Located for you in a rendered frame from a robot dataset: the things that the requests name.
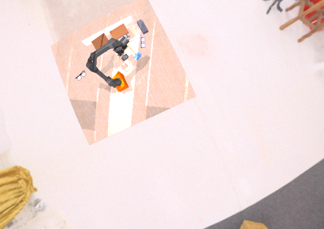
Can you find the grey flat rectangular panel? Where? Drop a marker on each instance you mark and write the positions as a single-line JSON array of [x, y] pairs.
[[107, 30]]

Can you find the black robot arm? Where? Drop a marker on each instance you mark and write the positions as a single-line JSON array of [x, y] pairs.
[[117, 46]]

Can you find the black-framed glasses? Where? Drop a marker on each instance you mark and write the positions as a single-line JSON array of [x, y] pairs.
[[79, 77]]

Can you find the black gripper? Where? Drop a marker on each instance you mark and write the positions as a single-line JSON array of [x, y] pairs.
[[124, 56]]

